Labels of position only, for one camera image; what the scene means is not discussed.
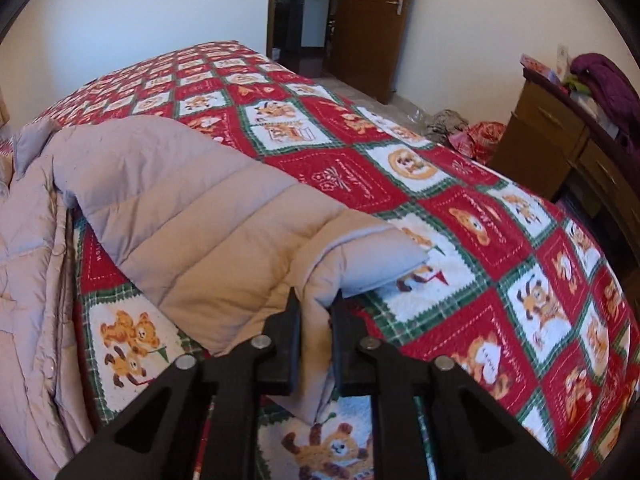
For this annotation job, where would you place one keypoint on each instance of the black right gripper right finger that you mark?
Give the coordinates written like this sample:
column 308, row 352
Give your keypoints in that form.
column 430, row 420

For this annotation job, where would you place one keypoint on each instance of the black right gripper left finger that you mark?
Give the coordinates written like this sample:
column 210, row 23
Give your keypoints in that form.
column 198, row 419

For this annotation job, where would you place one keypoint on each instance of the beige quilted down jacket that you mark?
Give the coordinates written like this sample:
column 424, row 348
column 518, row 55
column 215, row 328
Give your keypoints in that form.
column 213, row 238

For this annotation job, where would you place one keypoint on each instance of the purple clothing on dresser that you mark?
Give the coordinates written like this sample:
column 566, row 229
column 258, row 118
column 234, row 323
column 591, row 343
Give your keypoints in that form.
column 612, row 90

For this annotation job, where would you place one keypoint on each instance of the red teddy bear bedspread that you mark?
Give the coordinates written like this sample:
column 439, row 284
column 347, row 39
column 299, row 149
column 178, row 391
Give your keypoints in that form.
column 512, row 289

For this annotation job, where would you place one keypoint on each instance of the brown wooden dresser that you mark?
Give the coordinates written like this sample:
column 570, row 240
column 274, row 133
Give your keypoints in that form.
column 555, row 149

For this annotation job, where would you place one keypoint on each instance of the grey crumpled cloth on floor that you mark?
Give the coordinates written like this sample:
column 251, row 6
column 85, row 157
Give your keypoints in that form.
column 442, row 125

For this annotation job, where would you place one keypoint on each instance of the brown wooden door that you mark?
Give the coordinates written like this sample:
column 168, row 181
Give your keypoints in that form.
column 366, row 43

